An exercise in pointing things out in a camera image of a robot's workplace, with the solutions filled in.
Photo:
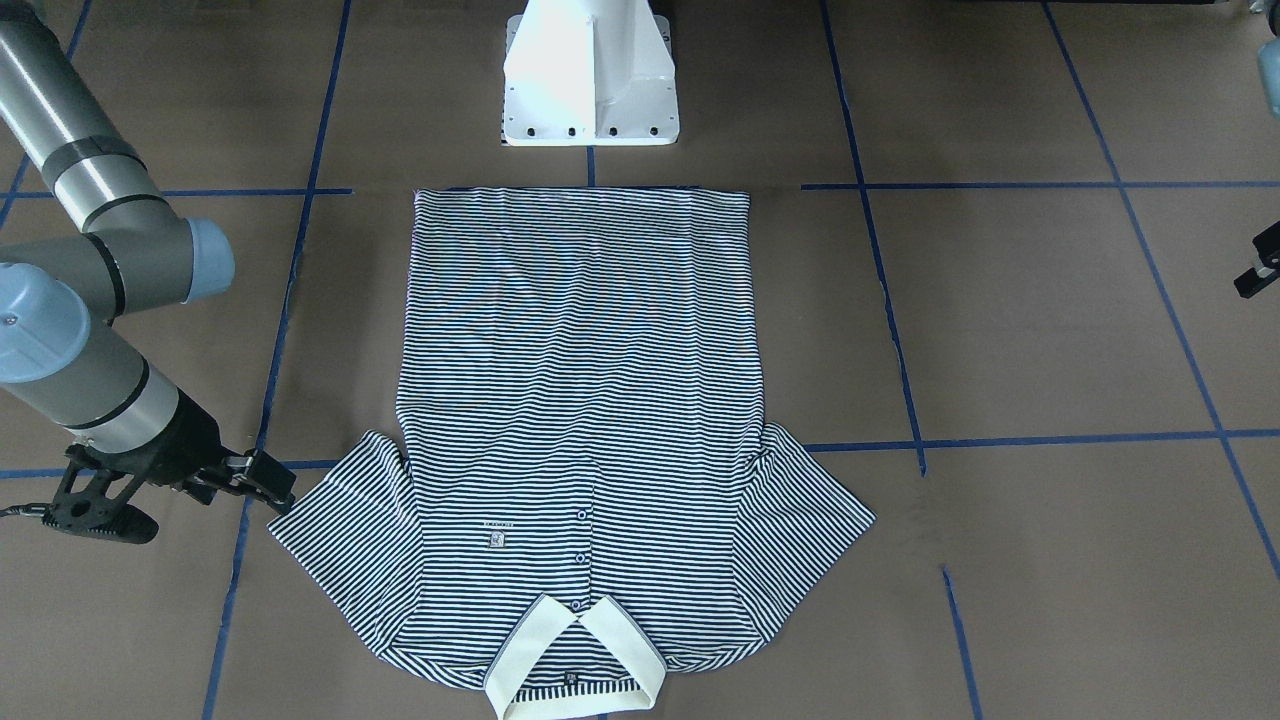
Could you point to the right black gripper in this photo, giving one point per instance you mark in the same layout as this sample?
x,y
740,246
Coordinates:
x,y
193,443

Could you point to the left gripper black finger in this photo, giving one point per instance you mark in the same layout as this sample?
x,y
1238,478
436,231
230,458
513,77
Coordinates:
x,y
1265,264

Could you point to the striped polo shirt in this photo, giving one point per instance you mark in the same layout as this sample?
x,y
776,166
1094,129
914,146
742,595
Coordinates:
x,y
587,496

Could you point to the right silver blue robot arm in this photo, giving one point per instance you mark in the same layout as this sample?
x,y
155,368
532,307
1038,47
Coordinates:
x,y
131,252

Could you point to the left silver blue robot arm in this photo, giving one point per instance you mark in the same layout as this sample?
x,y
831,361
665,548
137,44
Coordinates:
x,y
1268,62

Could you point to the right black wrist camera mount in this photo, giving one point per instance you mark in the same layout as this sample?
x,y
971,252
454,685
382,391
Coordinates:
x,y
94,501

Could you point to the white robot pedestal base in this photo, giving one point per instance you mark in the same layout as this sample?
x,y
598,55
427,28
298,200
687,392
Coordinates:
x,y
589,73

